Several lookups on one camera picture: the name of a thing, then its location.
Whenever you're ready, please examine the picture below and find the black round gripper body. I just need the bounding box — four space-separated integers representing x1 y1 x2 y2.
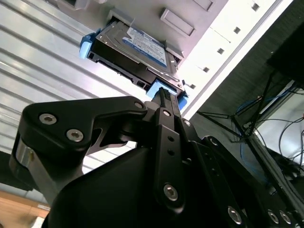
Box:
42 147 228 228

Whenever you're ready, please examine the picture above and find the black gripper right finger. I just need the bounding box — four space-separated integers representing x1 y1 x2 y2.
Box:
169 92 300 228

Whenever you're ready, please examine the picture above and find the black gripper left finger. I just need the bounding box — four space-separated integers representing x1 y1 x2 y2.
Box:
9 87 186 215

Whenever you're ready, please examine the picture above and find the hard disk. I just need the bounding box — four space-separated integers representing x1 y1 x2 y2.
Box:
79 20 189 113

